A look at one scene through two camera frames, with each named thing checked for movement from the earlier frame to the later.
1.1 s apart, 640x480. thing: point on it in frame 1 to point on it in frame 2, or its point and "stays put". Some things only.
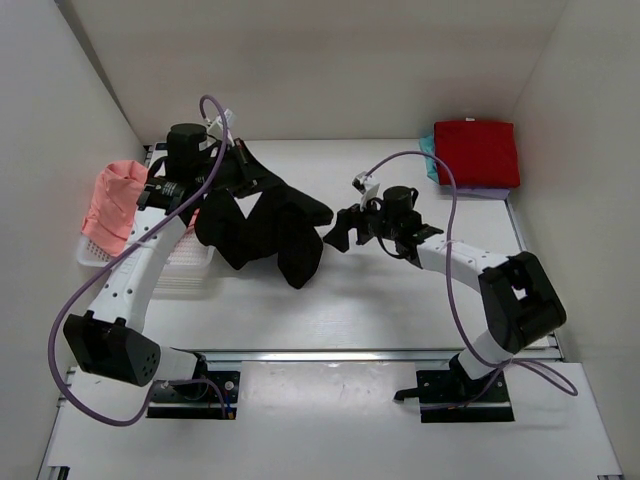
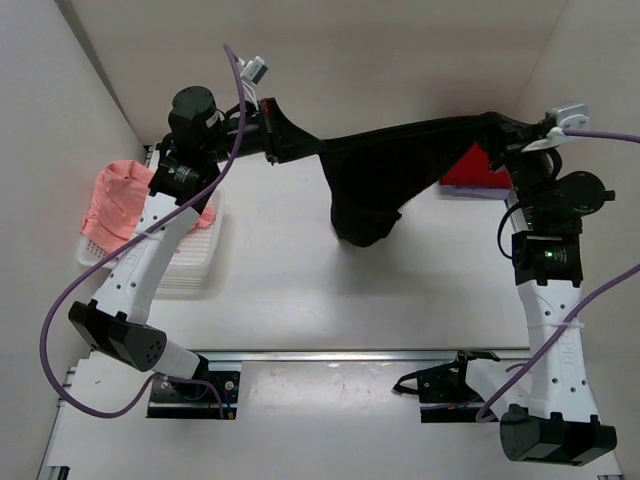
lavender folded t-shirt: (475, 193) stays put
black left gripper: (245, 167) to (270, 131)
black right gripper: (360, 226) to (507, 133)
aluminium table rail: (326, 355) stays put
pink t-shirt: (110, 218) stays put
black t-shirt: (281, 221) to (373, 175)
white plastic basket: (182, 272) stays put
